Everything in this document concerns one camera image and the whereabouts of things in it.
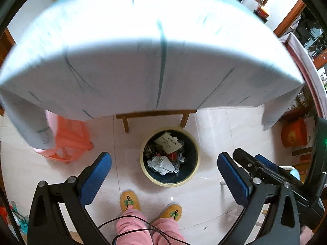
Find red and white cloth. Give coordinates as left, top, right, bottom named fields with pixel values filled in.
left=277, top=32, right=327, bottom=100

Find light blue plastic stool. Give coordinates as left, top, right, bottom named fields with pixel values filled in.
left=287, top=167, right=301, bottom=183

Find wooden stool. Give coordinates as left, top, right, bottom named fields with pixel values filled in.
left=115, top=110, right=192, bottom=133

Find printed tablecloth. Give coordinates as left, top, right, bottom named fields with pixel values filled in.
left=0, top=0, right=306, bottom=156

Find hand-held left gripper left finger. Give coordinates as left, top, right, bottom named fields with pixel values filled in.
left=27, top=152, right=112, bottom=245

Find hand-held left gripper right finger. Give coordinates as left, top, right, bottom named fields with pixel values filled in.
left=217, top=152, right=300, bottom=245

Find orange gift box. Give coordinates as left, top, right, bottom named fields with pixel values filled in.
left=281, top=119, right=308, bottom=148

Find white printed card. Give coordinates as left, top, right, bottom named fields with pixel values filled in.
left=155, top=131, right=184, bottom=155

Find round cream trash bin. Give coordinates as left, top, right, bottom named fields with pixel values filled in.
left=140, top=127, right=200, bottom=187

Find pink pants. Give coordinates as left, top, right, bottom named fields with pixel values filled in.
left=115, top=208, right=188, bottom=245

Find coral plastic stool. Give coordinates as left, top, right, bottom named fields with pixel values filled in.
left=38, top=110, right=94, bottom=164

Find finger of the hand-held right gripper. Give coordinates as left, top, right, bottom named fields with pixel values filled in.
left=255, top=154, right=307, bottom=183
left=232, top=147, right=317, bottom=207

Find dark basket with red items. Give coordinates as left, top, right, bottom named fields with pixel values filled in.
left=254, top=8, right=270, bottom=22

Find yellow embroidered slipper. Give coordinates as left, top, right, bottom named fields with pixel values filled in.
left=120, top=189, right=142, bottom=212
left=156, top=203, right=183, bottom=222

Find crumpled clear plastic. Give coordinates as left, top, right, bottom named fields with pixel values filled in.
left=147, top=156, right=180, bottom=175

